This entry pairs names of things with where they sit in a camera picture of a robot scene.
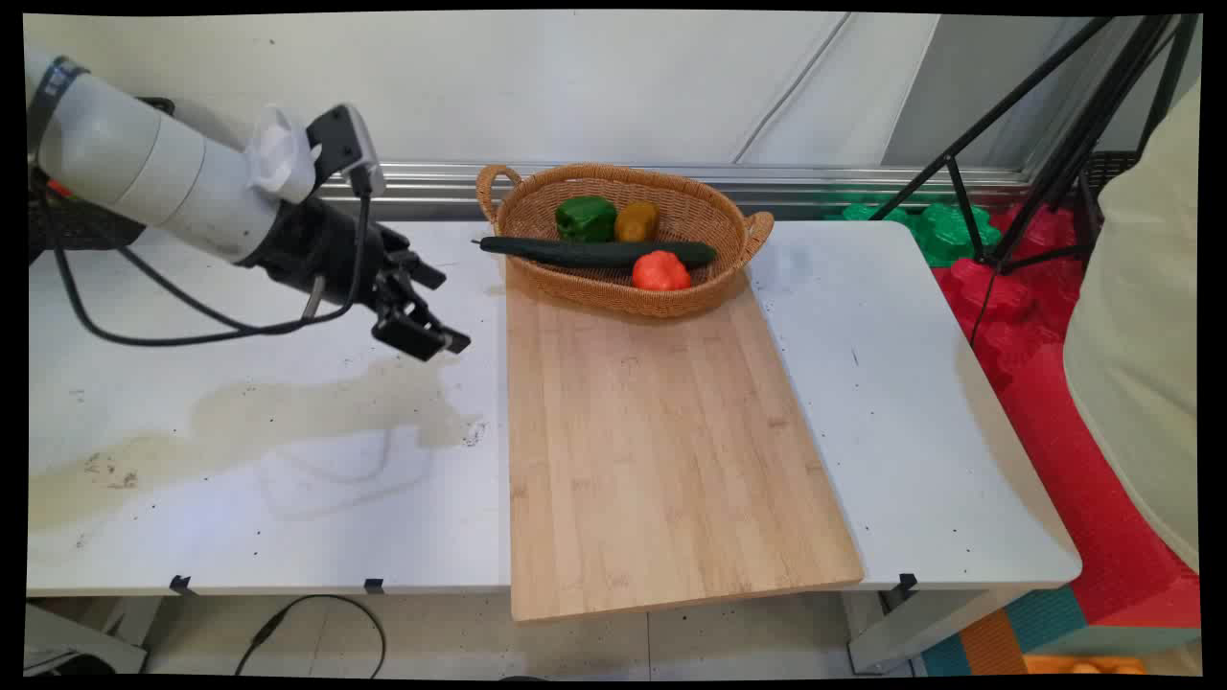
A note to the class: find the black mesh robot base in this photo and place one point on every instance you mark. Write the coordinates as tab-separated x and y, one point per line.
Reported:
81	230

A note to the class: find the teal orange foam mat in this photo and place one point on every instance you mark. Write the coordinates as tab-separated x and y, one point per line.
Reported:
1035	623

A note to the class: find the dark green cucumber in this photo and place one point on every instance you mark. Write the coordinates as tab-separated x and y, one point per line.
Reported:
594	253

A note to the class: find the beige garment of person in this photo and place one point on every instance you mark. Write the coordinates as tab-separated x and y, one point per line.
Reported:
1141	364

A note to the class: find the woven wicker basket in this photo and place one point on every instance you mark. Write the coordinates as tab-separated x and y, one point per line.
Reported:
705	218

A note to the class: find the brown-yellow potato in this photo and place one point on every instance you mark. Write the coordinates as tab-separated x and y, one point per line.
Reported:
636	221

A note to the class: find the bamboo cutting board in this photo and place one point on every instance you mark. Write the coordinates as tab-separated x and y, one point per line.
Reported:
652	450

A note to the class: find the green bell pepper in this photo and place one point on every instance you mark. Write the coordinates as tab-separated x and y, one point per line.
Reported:
585	218

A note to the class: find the aluminium wall rail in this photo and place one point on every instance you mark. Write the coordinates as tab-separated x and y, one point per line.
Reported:
844	182

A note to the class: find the black tripod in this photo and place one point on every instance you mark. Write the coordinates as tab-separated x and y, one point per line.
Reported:
1078	144

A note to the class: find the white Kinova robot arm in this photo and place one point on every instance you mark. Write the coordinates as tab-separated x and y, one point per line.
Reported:
144	163

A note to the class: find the white table leg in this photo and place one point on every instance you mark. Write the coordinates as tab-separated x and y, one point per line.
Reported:
911	632

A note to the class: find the red foam floor mat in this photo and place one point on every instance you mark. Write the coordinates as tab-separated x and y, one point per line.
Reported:
1074	450

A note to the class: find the green foam mat pieces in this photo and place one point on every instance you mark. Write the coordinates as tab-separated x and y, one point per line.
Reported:
949	235

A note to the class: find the white plastic camera bracket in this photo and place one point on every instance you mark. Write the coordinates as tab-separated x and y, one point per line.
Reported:
280	158

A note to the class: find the orange bell pepper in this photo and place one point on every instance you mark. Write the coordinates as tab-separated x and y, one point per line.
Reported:
659	272

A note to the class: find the black grey wrist camera box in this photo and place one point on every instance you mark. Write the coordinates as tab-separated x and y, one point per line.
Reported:
343	144

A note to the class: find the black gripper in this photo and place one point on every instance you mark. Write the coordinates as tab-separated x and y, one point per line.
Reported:
316	244

